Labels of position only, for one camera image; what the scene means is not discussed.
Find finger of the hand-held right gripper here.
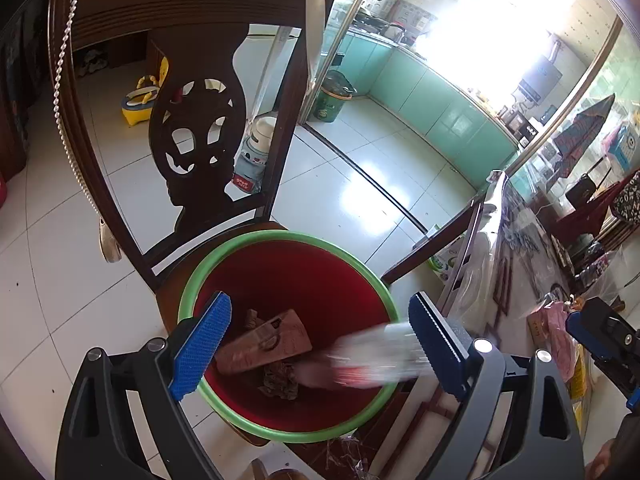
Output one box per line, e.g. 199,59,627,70
565,297,640,401

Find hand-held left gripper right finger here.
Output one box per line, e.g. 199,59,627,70
407,291,587,480

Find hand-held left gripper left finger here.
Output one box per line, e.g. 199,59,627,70
54,291,233,480

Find pink plastic bag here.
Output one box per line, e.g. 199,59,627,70
530,305,581,381

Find yellow carton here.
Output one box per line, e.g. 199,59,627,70
567,347,596,398

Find brown carton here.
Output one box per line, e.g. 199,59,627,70
216,309,313,376

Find clear plastic bottle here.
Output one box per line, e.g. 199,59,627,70
295,322,431,390

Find red bin with green rim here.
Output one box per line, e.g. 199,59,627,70
177,230,401,445

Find green trash can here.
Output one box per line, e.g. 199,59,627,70
312,70,358,123

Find person's right hand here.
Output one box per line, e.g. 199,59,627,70
585,437,623,480

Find floral plastic tablecloth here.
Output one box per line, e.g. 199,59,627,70
435,172,640,480

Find crumpled paper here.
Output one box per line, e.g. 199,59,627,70
257,360,301,401

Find green and white box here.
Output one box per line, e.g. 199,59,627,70
429,232,468,281

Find plain dark wooden chair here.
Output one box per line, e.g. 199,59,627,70
382,199,483,286

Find black handbag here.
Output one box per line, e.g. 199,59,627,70
567,175,598,211

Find patterned hanging cloth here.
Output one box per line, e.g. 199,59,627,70
555,95,616,176

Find yellow child potty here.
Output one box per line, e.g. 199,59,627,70
120,57,168,128

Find white water heater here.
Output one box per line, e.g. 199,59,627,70
520,57,563,103

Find teal kitchen cabinets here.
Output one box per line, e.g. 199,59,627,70
320,27,518,171

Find white fridge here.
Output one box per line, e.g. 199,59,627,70
235,0,341,126

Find dark wooden carved chair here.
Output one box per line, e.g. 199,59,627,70
47,0,416,480

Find dark wooden cabinet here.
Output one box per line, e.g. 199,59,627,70
0,0,56,181

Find white cloth strip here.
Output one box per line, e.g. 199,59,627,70
302,0,328,78

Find glass sliding door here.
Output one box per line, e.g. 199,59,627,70
300,0,396,126

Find white bead string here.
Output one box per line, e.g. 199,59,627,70
52,0,123,263

